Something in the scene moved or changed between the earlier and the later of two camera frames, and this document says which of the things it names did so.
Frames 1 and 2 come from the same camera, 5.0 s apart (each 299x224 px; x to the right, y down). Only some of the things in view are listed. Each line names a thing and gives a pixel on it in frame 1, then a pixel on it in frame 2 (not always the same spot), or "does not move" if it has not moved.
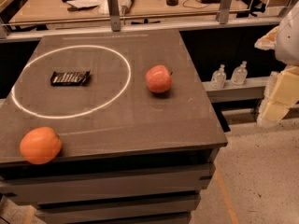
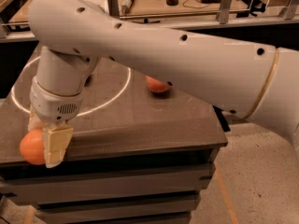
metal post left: [113, 8] does not move
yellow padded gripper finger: [280, 95] to [56, 142]
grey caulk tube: [126, 4] does not move
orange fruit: [40, 146] does not move
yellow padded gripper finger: [267, 42] to [34, 121]
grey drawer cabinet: [108, 127] does not move
